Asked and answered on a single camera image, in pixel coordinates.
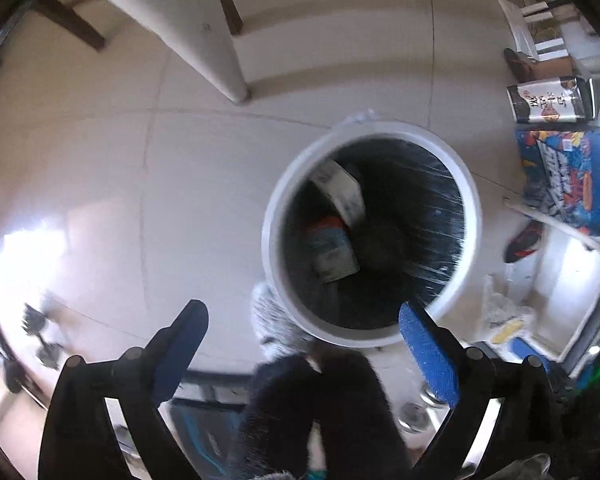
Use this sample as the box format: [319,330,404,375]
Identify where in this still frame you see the white table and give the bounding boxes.
[108,0,249,104]

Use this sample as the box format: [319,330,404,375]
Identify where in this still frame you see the white plastic bag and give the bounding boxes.
[479,275,536,347]

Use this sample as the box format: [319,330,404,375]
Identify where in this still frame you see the dark wooden chair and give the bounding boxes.
[32,0,244,52]

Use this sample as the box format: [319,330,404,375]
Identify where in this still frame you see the small white carton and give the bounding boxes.
[310,159,365,228]

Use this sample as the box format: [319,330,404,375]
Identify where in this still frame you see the person's black fleece legs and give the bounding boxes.
[225,348,412,479]

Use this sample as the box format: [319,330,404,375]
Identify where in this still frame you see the red black slipper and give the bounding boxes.
[504,220,544,263]

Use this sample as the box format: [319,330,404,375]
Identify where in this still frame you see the grey left slipper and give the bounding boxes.
[250,282,314,362]

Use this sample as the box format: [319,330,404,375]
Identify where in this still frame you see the black and silver box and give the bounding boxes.
[506,76,600,124]

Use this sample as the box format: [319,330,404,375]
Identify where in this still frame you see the white round trash bin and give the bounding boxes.
[261,120,482,348]

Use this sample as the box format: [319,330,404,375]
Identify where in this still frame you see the blue printed carton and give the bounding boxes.
[515,128,600,236]

